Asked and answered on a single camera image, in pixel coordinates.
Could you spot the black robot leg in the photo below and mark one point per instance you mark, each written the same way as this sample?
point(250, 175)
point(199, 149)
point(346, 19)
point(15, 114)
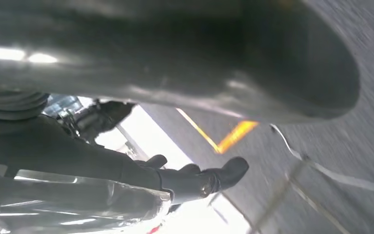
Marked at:
point(109, 113)

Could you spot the yellow floor tape square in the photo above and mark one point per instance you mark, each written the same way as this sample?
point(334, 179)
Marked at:
point(235, 135)

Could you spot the white panel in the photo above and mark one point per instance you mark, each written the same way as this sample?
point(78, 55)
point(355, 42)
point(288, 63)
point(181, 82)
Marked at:
point(154, 139)

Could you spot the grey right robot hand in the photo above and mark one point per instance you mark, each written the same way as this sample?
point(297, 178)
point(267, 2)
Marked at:
point(77, 161)

